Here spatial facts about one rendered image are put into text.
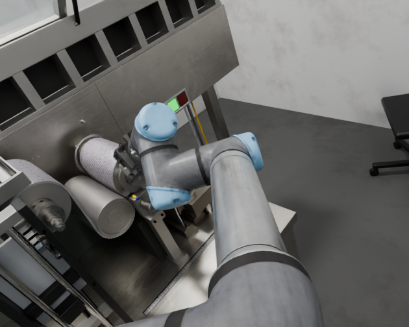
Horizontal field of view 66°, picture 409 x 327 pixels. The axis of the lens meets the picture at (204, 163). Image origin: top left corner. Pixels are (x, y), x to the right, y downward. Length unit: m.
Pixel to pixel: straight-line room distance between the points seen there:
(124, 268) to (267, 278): 0.98
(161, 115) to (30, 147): 0.65
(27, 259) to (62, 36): 0.71
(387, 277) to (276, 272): 1.80
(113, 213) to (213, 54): 0.93
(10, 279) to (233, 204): 0.52
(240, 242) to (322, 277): 1.73
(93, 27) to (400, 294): 1.87
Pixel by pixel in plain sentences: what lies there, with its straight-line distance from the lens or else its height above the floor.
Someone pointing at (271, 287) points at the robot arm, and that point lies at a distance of 0.26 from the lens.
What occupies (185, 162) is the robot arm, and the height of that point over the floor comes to 1.43.
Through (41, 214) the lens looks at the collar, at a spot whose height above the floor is 1.36.
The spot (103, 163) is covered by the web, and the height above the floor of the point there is 1.30.
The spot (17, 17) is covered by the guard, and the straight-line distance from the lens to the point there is 1.12.
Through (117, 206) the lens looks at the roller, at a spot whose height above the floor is 1.20.
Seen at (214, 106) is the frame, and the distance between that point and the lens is 1.82.
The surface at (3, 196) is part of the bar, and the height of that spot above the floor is 1.43.
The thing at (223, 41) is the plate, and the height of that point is 1.29.
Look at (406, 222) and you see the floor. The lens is 2.29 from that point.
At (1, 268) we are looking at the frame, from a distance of 0.75.
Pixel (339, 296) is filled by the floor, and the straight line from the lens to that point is 1.98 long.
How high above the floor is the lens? 1.74
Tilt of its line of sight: 35 degrees down
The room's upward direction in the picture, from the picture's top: 22 degrees counter-clockwise
